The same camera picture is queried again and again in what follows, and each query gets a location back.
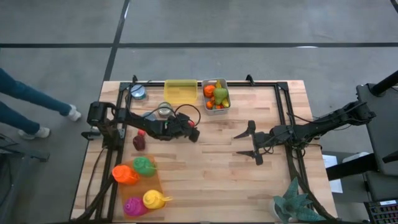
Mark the green toy pear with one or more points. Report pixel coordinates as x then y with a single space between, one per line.
220 95

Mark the dark purple toy grapes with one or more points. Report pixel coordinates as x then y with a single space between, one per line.
139 143

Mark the yellow toy banana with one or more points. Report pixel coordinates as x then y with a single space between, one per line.
226 103

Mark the silver can with blue label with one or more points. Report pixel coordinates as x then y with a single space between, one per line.
138 92

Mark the white paper sheet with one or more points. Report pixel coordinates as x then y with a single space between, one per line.
329 161

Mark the grey metal stand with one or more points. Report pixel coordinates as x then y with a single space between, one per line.
31 154

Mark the person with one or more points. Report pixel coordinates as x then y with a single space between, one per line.
31 96

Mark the translucent orange plastic tray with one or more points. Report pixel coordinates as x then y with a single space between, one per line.
146 186

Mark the grey plastic bin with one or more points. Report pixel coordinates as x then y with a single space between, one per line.
205 110

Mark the pink plastic squeeze bottle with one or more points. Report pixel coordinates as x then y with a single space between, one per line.
135 207

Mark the black pole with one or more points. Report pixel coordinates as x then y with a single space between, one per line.
385 83

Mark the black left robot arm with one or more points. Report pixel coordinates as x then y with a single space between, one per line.
136 121

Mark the silver frame bracket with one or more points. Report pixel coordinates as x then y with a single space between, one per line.
121 133

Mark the green artificial succulent plant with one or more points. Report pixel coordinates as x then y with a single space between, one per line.
295 205

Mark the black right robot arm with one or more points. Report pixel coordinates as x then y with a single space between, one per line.
311 129

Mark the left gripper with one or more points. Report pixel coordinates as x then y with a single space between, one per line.
172 129

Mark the translucent yellow plastic bin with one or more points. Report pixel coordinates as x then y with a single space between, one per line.
180 91

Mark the orange plastic squeeze bottle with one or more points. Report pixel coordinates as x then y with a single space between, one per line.
124 175

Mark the yellow plastic squeeze bottle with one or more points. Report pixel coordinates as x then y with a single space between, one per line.
153 199

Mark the backlit keyboard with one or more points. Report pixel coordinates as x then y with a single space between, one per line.
384 213

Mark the dark grey cart panel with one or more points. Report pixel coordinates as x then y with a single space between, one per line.
382 140

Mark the black metal table frame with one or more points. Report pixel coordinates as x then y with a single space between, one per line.
283 85

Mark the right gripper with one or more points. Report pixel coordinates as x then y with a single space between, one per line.
264 139

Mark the small orange toy fruit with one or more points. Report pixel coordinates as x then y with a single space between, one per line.
210 104
219 107

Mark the green plastic squeeze bottle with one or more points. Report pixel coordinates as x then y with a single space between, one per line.
144 166

